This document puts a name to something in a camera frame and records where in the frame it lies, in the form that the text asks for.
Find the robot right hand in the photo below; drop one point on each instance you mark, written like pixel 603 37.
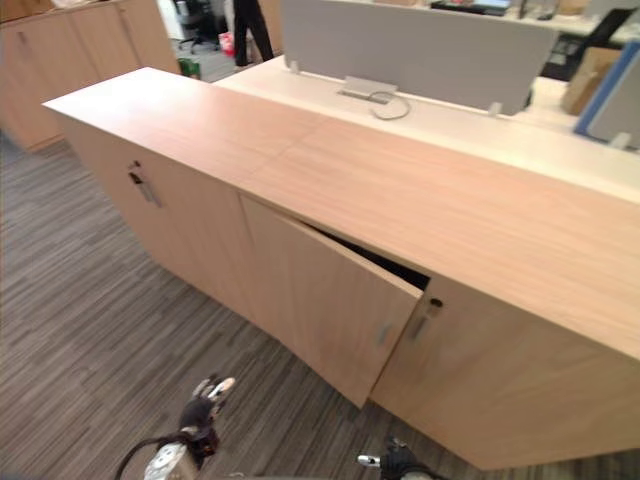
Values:
pixel 397 459

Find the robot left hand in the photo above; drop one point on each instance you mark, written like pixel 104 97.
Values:
pixel 199 406

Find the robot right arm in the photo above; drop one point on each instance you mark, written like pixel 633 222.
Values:
pixel 415 472

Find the open wooden cabinet door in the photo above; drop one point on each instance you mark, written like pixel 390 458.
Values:
pixel 325 295

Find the long low wooden cabinet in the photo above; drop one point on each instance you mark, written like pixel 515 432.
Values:
pixel 400 235

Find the tall wooden cabinet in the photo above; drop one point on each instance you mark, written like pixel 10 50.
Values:
pixel 70 65

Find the black office chair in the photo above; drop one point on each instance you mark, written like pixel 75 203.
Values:
pixel 197 25

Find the green box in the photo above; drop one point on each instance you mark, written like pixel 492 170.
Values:
pixel 189 67

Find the red and white bag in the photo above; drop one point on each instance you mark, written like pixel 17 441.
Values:
pixel 227 44

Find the person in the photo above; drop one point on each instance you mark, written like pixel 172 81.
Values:
pixel 250 30

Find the grey desk divider panel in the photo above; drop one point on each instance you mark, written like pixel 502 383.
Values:
pixel 415 55

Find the blue framed divider panel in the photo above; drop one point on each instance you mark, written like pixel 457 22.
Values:
pixel 612 95

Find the brown cardboard box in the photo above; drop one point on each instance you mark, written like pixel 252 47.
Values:
pixel 587 80

